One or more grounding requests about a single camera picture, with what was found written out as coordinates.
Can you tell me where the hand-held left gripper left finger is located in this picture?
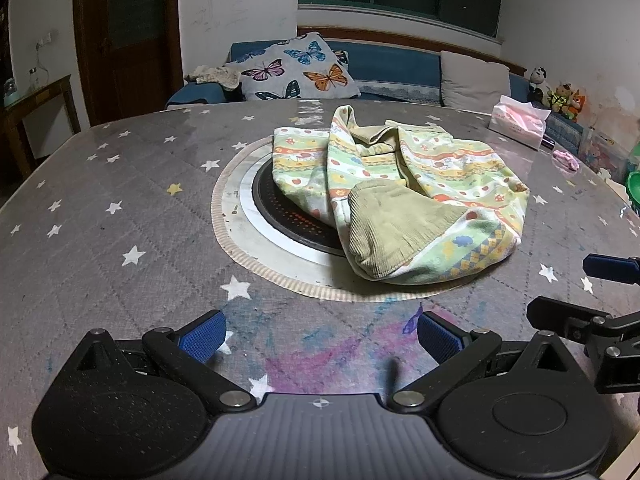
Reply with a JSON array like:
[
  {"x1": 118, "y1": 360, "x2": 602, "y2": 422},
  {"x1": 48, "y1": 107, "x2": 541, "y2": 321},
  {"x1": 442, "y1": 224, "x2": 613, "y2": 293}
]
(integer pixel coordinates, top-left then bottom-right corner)
[{"x1": 75, "y1": 310, "x2": 256, "y2": 414}]

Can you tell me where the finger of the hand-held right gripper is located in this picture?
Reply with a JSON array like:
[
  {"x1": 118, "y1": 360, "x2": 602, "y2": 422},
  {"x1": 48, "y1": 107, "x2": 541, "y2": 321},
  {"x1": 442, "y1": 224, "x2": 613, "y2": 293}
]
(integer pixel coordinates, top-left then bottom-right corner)
[
  {"x1": 582, "y1": 254, "x2": 640, "y2": 284},
  {"x1": 526, "y1": 296, "x2": 614, "y2": 345}
]

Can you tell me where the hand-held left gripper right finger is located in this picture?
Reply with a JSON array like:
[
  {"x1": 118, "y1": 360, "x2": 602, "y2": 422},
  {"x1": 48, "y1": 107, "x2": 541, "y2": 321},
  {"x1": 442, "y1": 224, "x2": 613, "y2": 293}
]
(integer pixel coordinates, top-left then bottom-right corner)
[{"x1": 391, "y1": 312, "x2": 574, "y2": 409}]

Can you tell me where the patterned green children's garment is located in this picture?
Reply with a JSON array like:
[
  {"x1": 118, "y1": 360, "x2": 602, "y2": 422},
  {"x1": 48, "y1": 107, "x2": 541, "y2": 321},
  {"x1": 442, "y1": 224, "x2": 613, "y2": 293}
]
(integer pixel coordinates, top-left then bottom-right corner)
[{"x1": 271, "y1": 105, "x2": 531, "y2": 286}]

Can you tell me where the green plastic object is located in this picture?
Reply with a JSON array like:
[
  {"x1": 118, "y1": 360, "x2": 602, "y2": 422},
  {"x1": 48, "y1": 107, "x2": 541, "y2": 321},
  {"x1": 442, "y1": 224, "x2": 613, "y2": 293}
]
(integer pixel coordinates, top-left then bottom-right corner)
[{"x1": 625, "y1": 142, "x2": 640, "y2": 211}]

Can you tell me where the small pink cloth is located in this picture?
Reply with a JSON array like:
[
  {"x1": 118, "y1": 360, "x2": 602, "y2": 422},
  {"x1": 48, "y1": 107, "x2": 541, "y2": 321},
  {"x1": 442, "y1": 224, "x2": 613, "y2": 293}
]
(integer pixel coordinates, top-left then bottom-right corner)
[{"x1": 552, "y1": 149, "x2": 581, "y2": 172}]

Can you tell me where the clear plastic box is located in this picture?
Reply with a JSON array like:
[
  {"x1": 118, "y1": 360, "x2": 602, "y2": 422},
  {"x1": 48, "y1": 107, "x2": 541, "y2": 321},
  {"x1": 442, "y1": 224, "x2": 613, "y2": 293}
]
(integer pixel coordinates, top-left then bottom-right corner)
[{"x1": 577, "y1": 127, "x2": 631, "y2": 181}]

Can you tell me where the round black hotplate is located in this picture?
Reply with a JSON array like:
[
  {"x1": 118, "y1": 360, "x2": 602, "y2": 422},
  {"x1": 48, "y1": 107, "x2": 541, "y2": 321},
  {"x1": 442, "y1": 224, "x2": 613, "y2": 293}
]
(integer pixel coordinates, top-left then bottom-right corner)
[{"x1": 237, "y1": 152, "x2": 362, "y2": 267}]

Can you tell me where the grey star-print tablecloth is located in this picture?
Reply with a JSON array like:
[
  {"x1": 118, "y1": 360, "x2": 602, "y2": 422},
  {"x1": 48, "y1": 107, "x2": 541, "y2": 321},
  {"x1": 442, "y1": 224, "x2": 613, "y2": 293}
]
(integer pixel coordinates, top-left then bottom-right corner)
[{"x1": 0, "y1": 100, "x2": 640, "y2": 480}]

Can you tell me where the pink tissue pack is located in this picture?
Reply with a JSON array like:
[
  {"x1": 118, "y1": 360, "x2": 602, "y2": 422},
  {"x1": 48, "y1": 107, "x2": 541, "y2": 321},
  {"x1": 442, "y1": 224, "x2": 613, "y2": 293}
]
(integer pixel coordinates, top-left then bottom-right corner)
[{"x1": 487, "y1": 95, "x2": 551, "y2": 150}]

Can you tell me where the orange and yellow plush toy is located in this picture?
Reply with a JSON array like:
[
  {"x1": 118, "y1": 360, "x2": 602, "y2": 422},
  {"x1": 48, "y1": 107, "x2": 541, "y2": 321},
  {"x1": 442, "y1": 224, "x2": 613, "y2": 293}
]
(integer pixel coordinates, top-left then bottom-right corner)
[{"x1": 547, "y1": 82, "x2": 587, "y2": 122}]

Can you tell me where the panda plush toy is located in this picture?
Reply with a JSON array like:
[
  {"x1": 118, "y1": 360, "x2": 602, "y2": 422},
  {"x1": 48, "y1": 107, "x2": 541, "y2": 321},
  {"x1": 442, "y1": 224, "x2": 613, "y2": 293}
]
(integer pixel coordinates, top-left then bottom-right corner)
[{"x1": 527, "y1": 65, "x2": 553, "y2": 108}]

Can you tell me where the grey cushion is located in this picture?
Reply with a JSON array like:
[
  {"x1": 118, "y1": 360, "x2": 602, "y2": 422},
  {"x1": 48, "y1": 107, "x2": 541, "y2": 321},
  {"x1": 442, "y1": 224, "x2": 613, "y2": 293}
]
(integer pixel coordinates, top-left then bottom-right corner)
[{"x1": 440, "y1": 51, "x2": 512, "y2": 113}]

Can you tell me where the white crumpled cloth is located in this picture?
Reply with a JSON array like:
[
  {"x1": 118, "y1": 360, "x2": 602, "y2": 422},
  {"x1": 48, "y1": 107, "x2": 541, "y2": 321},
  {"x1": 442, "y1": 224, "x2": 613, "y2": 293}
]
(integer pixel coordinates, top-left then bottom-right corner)
[{"x1": 185, "y1": 64, "x2": 241, "y2": 92}]

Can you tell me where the blue sofa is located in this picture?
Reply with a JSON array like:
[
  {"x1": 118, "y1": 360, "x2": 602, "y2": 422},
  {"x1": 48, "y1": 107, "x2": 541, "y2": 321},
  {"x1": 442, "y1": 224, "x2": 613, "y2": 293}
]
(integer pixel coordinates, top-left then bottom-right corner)
[{"x1": 166, "y1": 27, "x2": 587, "y2": 161}]

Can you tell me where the butterfly print pillow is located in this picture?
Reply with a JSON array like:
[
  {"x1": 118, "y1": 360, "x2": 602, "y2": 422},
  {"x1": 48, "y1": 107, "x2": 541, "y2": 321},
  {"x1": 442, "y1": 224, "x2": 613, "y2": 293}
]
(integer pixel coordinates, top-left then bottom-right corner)
[{"x1": 226, "y1": 31, "x2": 362, "y2": 102}]

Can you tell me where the wooden side table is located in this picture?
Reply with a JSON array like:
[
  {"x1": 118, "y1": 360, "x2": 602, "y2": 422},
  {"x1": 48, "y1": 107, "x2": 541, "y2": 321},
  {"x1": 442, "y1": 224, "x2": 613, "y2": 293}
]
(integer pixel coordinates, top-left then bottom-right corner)
[{"x1": 0, "y1": 74, "x2": 82, "y2": 181}]

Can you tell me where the dark wooden door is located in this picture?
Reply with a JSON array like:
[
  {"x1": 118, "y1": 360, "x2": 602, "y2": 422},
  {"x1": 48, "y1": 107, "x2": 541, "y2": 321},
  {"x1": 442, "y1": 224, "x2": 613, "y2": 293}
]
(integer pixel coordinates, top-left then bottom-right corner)
[{"x1": 72, "y1": 0, "x2": 185, "y2": 128}]

